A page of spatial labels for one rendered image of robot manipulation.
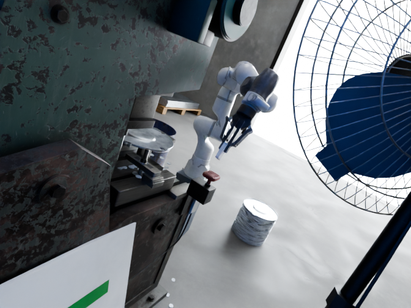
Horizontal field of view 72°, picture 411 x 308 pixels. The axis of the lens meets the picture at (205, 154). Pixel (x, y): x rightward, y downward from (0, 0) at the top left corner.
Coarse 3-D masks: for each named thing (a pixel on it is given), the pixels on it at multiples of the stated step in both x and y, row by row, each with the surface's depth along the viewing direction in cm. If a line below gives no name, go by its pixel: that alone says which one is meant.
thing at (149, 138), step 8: (152, 128) 132; (128, 136) 112; (136, 136) 114; (144, 136) 117; (152, 136) 121; (160, 136) 126; (168, 136) 129; (136, 144) 108; (144, 144) 111; (152, 144) 114; (160, 144) 117; (168, 144) 121
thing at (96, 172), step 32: (0, 160) 54; (32, 160) 56; (64, 160) 61; (96, 160) 68; (0, 192) 52; (32, 192) 58; (64, 192) 63; (96, 192) 74; (0, 224) 56; (32, 224) 62; (64, 224) 70; (96, 224) 80; (128, 224) 94; (160, 224) 113; (0, 256) 59; (32, 256) 67; (128, 288) 121; (160, 288) 146
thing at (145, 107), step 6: (150, 96) 101; (156, 96) 104; (138, 102) 98; (144, 102) 100; (150, 102) 103; (156, 102) 105; (132, 108) 97; (138, 108) 99; (144, 108) 102; (150, 108) 105; (132, 114) 98; (138, 114) 101; (144, 114) 103; (150, 114) 106
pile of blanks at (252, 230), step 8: (240, 208) 227; (240, 216) 222; (248, 216) 215; (256, 216) 212; (232, 224) 233; (240, 224) 220; (248, 224) 217; (256, 224) 213; (264, 224) 213; (272, 224) 218; (240, 232) 220; (248, 232) 216; (256, 232) 215; (264, 232) 216; (248, 240) 218; (256, 240) 219; (264, 240) 223
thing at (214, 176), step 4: (204, 172) 113; (208, 172) 114; (212, 172) 116; (204, 176) 113; (208, 176) 112; (212, 176) 113; (216, 176) 114; (208, 180) 115; (212, 180) 111; (216, 180) 113
